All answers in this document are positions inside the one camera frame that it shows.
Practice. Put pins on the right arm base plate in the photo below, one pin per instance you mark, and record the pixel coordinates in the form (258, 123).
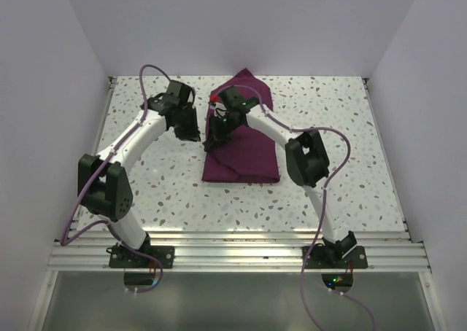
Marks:
(318, 259)

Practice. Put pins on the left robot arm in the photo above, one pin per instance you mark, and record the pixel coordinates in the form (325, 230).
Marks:
(104, 188)

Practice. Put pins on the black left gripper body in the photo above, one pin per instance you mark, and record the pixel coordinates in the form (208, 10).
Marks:
(187, 127)

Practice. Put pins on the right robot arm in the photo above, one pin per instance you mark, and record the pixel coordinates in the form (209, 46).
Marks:
(307, 160)

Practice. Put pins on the aluminium rail frame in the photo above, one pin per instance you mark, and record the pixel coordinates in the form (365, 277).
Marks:
(237, 262)

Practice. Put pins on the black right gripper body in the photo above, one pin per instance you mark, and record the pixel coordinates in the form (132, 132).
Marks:
(224, 124)

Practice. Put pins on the purple cloth mat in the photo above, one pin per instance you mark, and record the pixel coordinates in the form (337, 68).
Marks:
(250, 156)

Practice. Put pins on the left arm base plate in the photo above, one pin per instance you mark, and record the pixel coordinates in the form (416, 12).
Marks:
(120, 257)

